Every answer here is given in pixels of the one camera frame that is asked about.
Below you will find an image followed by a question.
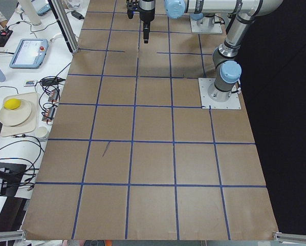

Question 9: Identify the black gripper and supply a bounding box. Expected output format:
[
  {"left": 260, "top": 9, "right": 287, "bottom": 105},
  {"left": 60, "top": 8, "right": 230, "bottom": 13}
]
[{"left": 138, "top": 0, "right": 156, "bottom": 44}]

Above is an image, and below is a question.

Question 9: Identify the black power adapter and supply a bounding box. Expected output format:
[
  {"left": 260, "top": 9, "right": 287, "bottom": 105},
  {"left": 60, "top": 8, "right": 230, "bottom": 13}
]
[{"left": 71, "top": 10, "right": 84, "bottom": 20}]

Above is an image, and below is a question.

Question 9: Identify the blue teach pendant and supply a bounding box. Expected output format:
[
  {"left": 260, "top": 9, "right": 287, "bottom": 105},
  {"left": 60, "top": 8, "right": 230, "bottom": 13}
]
[
  {"left": 31, "top": 0, "right": 51, "bottom": 16},
  {"left": 9, "top": 38, "right": 49, "bottom": 69}
]

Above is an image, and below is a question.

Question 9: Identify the small colourful card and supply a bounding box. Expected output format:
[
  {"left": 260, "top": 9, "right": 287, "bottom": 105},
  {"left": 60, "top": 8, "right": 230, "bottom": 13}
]
[{"left": 24, "top": 80, "right": 38, "bottom": 87}]

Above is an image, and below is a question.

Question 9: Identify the white paper cup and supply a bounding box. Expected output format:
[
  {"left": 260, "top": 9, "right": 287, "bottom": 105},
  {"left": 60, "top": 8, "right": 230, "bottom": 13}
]
[{"left": 35, "top": 127, "right": 50, "bottom": 141}]

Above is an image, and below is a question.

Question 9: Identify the beige tray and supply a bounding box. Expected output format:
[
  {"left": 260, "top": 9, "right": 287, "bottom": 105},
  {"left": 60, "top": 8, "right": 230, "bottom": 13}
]
[{"left": 0, "top": 92, "right": 38, "bottom": 137}]

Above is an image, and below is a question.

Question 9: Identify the yellow lemon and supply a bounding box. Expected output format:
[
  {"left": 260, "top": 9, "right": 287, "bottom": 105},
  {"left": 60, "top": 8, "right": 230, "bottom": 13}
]
[{"left": 4, "top": 98, "right": 21, "bottom": 110}]

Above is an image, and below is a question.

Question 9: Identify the beige plate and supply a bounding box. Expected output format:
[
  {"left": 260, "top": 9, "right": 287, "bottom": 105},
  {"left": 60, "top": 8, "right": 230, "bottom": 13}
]
[{"left": 0, "top": 100, "right": 32, "bottom": 126}]

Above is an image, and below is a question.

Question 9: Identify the wrist black camera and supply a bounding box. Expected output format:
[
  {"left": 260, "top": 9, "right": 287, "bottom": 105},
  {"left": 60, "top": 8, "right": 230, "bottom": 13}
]
[{"left": 126, "top": 0, "right": 139, "bottom": 19}]

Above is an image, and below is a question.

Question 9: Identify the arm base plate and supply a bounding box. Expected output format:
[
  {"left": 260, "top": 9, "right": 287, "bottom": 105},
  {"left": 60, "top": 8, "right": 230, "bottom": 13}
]
[
  {"left": 199, "top": 78, "right": 241, "bottom": 110},
  {"left": 190, "top": 16, "right": 223, "bottom": 35}
]

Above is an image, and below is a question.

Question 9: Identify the aluminium frame post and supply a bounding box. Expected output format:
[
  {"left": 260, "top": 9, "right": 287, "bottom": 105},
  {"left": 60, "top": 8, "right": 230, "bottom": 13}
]
[{"left": 48, "top": 0, "right": 79, "bottom": 54}]

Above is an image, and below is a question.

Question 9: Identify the black camera stand base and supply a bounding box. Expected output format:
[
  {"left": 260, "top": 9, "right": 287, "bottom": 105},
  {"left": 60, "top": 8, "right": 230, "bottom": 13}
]
[{"left": 0, "top": 162, "right": 27, "bottom": 197}]

